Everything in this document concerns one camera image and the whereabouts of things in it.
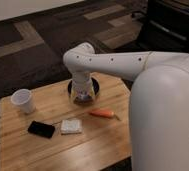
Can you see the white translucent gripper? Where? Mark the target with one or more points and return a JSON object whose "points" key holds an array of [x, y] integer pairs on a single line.
{"points": [[81, 77]]}

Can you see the dark blue ceramic bowl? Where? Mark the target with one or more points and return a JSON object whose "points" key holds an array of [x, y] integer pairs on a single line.
{"points": [[95, 87]]}

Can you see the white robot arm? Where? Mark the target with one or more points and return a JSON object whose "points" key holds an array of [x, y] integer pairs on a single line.
{"points": [[158, 103]]}

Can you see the orange carrot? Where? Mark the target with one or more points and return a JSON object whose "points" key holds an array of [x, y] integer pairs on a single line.
{"points": [[103, 113]]}

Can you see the white square packet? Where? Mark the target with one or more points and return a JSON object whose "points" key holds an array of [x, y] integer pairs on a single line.
{"points": [[71, 126]]}

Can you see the black smartphone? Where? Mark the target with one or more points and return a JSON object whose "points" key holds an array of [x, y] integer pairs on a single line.
{"points": [[41, 129]]}

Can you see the black office chair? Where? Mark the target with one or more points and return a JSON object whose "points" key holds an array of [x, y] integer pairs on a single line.
{"points": [[166, 26]]}

